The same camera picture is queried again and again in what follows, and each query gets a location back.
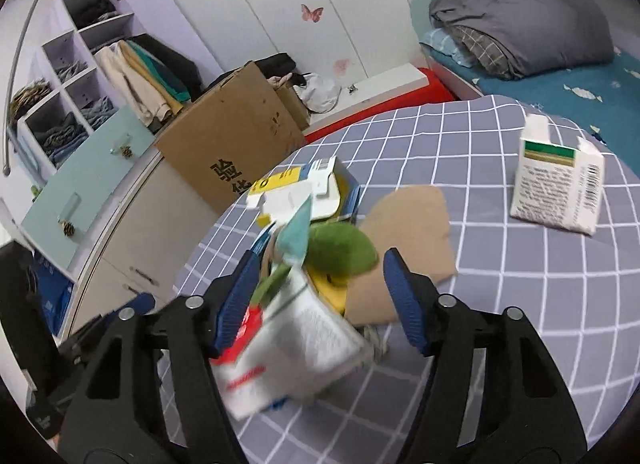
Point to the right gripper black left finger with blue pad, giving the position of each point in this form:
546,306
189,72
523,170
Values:
116,415

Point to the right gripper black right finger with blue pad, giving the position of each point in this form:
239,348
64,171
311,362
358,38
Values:
494,393

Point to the blue paper bag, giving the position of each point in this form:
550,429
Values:
55,292

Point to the beige two-door cabinet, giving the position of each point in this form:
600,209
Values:
144,246

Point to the mint green drawer unit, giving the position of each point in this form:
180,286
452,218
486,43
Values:
80,188

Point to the grey checked bed sheet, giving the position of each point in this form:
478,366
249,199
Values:
581,292

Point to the white red printed box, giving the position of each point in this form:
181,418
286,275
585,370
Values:
293,348

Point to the brown cardboard piece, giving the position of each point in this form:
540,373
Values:
415,220

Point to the white green medicine box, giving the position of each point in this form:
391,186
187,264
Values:
555,185

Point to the white open shelf unit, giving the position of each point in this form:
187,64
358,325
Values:
69,97

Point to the yellow blue white box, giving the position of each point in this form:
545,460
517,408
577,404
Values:
333,192

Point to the hanging clothes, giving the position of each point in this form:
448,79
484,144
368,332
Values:
155,81

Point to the tall brown cardboard box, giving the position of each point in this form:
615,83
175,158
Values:
232,136

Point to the red bed base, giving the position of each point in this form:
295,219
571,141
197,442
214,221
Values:
397,88

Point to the white clothes pile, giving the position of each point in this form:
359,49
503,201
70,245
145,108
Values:
318,94

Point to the folded grey blanket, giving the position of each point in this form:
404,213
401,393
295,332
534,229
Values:
514,39

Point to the pink butterfly wall sticker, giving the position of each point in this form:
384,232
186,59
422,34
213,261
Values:
312,15

